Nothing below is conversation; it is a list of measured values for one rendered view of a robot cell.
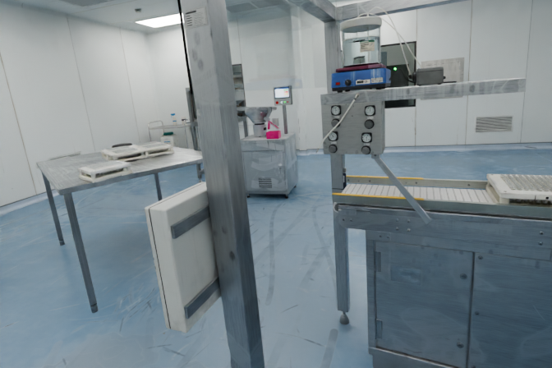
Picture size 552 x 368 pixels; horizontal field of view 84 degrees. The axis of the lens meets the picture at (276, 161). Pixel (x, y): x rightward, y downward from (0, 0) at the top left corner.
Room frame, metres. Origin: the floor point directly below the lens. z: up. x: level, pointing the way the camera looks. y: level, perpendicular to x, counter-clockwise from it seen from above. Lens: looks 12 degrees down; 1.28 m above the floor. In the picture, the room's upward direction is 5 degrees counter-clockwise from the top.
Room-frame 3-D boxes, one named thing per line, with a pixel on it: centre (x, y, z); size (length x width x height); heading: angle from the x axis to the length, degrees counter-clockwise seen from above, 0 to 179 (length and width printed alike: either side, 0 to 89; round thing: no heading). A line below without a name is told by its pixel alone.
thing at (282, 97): (4.05, -0.16, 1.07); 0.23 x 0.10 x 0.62; 72
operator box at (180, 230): (0.60, 0.19, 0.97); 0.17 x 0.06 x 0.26; 154
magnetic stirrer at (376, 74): (1.24, -0.36, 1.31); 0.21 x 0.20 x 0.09; 154
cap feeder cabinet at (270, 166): (3.98, 0.09, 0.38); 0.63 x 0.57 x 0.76; 72
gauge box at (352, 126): (1.17, -0.31, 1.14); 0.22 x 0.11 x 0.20; 64
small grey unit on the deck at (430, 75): (1.13, -0.56, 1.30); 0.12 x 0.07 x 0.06; 64
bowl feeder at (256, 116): (4.05, 0.11, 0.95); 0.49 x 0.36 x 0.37; 72
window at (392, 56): (5.99, -2.03, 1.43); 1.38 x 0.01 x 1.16; 72
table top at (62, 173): (2.65, 1.34, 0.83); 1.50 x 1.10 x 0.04; 41
